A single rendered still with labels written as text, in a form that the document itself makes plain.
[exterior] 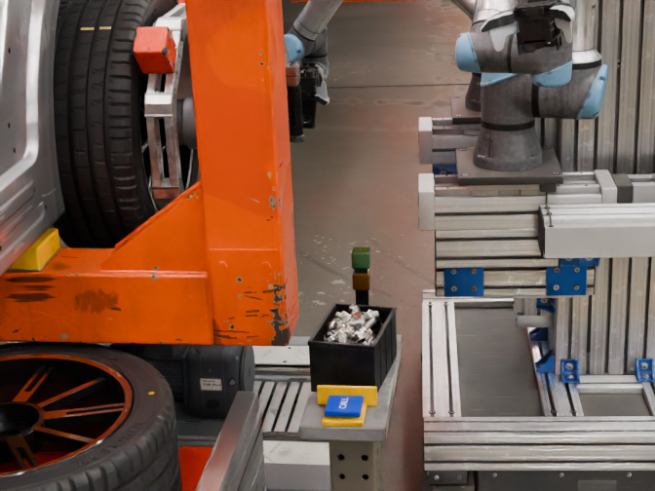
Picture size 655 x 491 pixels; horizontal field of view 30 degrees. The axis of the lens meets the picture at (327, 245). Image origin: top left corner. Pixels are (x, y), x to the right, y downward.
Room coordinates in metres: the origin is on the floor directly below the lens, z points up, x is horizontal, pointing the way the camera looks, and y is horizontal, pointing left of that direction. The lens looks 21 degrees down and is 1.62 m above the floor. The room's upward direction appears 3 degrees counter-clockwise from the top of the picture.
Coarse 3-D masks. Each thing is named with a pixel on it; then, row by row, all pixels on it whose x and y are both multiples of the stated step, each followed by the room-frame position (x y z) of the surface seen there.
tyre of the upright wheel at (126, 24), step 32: (64, 0) 2.89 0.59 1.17; (96, 0) 2.87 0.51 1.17; (128, 0) 2.86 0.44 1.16; (160, 0) 2.96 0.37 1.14; (64, 32) 2.78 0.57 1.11; (96, 32) 2.77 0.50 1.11; (128, 32) 2.75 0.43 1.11; (64, 64) 2.71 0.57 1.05; (96, 64) 2.70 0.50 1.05; (128, 64) 2.70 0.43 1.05; (64, 96) 2.67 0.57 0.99; (96, 96) 2.66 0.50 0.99; (128, 96) 2.66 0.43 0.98; (64, 128) 2.65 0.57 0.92; (96, 128) 2.64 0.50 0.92; (128, 128) 2.64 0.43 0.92; (64, 160) 2.65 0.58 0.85; (96, 160) 2.63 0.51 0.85; (128, 160) 2.63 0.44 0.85; (64, 192) 2.66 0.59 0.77; (96, 192) 2.65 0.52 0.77; (128, 192) 2.63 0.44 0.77; (64, 224) 2.70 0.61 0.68; (96, 224) 2.69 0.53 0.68; (128, 224) 2.68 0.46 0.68
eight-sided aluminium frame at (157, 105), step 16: (176, 16) 2.95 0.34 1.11; (176, 32) 2.80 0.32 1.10; (176, 64) 2.75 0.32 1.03; (160, 80) 2.76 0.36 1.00; (176, 80) 2.74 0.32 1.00; (144, 96) 2.69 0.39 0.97; (160, 96) 2.69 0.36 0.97; (144, 112) 2.68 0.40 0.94; (160, 112) 2.67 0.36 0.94; (176, 128) 2.70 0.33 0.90; (160, 144) 2.71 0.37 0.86; (176, 144) 2.69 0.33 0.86; (160, 160) 2.70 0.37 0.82; (176, 160) 2.68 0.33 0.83; (160, 176) 2.68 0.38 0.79; (176, 176) 2.67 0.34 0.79; (160, 192) 2.68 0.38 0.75; (176, 192) 2.67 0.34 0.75; (160, 208) 2.72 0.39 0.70
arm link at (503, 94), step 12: (492, 84) 2.54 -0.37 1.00; (504, 84) 2.53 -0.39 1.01; (516, 84) 2.52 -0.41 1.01; (528, 84) 2.51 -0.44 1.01; (492, 96) 2.54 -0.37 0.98; (504, 96) 2.53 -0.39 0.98; (516, 96) 2.52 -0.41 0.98; (528, 96) 2.51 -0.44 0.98; (492, 108) 2.54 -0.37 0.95; (504, 108) 2.53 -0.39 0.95; (516, 108) 2.52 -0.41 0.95; (528, 108) 2.52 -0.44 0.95; (492, 120) 2.54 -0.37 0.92; (504, 120) 2.53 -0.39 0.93; (516, 120) 2.52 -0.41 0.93; (528, 120) 2.54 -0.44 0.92
